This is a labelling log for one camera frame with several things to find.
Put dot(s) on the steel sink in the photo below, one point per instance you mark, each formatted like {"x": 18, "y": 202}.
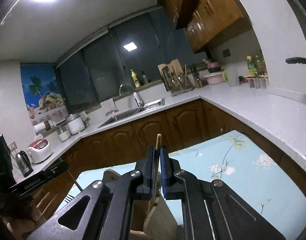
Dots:
{"x": 131, "y": 112}

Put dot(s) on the lower wooden cabinets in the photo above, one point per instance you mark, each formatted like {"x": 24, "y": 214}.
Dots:
{"x": 181, "y": 126}

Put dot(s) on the wooden utensil holder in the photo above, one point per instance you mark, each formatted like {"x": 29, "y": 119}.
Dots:
{"x": 152, "y": 221}

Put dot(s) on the wooden cabinets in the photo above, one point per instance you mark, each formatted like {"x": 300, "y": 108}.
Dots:
{"x": 181, "y": 126}
{"x": 206, "y": 23}

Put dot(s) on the upper wooden cabinets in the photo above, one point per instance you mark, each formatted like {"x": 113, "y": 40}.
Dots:
{"x": 206, "y": 23}

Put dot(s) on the glass jar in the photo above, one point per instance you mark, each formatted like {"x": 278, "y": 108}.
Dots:
{"x": 63, "y": 134}

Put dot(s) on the tropical fruit poster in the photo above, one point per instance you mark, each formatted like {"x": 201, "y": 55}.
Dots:
{"x": 43, "y": 99}

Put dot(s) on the wall power outlet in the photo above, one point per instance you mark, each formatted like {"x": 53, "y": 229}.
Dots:
{"x": 12, "y": 146}

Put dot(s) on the kitchen faucet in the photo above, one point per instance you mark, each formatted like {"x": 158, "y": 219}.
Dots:
{"x": 138, "y": 101}

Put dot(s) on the white pot with lid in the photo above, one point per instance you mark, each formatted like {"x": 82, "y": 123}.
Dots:
{"x": 75, "y": 123}

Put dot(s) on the dish drying rack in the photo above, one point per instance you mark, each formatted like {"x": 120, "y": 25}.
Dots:
{"x": 174, "y": 79}

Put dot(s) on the dark window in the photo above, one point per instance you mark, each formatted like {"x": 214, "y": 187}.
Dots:
{"x": 95, "y": 72}

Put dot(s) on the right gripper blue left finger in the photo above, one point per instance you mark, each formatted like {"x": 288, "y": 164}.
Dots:
{"x": 102, "y": 210}

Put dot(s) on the yellow oil bottle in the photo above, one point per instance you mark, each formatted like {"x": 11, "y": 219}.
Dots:
{"x": 251, "y": 64}

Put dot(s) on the pink basin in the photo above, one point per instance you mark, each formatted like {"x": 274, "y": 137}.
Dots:
{"x": 214, "y": 78}

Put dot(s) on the white red rice cooker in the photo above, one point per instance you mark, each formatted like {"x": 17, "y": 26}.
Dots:
{"x": 39, "y": 150}

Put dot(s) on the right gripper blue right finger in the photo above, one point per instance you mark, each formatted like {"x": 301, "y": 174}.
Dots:
{"x": 211, "y": 210}

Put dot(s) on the person left hand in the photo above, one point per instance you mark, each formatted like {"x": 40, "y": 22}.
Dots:
{"x": 21, "y": 228}

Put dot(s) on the yellow detergent bottle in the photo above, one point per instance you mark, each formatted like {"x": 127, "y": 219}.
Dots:
{"x": 135, "y": 79}

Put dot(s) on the wooden chopstick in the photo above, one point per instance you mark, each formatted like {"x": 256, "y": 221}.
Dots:
{"x": 155, "y": 171}

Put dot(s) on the paper towel roll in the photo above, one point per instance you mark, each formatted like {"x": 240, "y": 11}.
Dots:
{"x": 39, "y": 127}

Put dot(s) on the knife block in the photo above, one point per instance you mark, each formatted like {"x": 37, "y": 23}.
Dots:
{"x": 196, "y": 76}

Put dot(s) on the hanging dish cloth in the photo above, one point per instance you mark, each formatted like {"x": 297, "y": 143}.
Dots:
{"x": 109, "y": 107}

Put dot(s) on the floral blue tablecloth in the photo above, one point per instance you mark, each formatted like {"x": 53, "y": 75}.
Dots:
{"x": 253, "y": 175}

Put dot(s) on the steel electric kettle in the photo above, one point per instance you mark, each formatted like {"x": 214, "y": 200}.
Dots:
{"x": 23, "y": 163}

